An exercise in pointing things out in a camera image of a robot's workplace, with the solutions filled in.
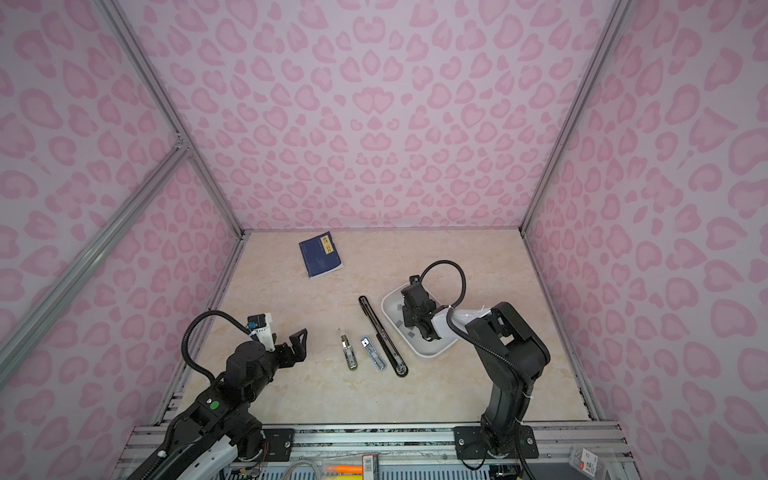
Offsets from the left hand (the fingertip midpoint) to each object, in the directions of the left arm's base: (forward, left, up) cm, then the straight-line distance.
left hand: (293, 329), depth 79 cm
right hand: (+13, -33, -13) cm, 38 cm away
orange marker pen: (-30, -15, -12) cm, 35 cm away
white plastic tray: (+3, -31, -13) cm, 34 cm away
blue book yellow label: (+37, +1, -14) cm, 40 cm away
